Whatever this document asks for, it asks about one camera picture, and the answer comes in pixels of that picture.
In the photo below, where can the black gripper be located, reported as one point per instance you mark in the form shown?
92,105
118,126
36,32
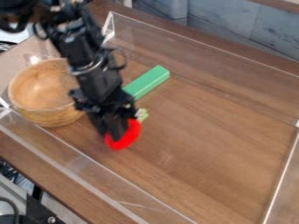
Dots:
102,96

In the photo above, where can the red fruit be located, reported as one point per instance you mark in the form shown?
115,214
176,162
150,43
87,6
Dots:
132,132

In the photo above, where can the wooden bowl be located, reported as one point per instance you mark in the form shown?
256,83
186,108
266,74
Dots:
39,93

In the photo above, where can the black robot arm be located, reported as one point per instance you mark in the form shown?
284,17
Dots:
64,22

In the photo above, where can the green rectangular block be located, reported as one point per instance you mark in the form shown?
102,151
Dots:
147,82

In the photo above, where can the black table clamp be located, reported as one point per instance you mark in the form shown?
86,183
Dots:
36,211

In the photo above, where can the clear acrylic corner bracket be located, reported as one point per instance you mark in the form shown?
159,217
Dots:
108,27

